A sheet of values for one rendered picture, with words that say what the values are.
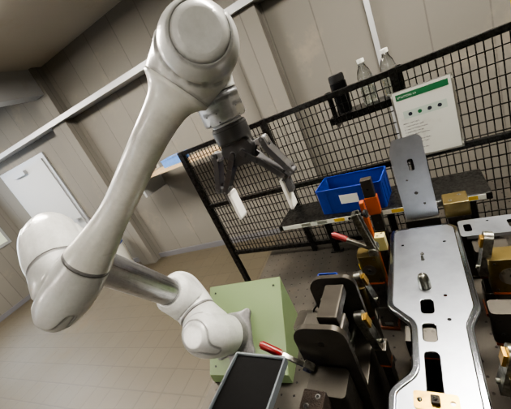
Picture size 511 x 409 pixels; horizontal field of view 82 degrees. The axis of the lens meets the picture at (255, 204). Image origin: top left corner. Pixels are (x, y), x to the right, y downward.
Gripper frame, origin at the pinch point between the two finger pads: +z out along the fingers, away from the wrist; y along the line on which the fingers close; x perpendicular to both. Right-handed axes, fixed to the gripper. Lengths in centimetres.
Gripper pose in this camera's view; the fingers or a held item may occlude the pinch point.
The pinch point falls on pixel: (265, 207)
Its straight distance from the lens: 67.1
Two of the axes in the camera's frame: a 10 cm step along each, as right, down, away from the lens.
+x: 3.9, -4.9, 7.8
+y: 8.3, -1.8, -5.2
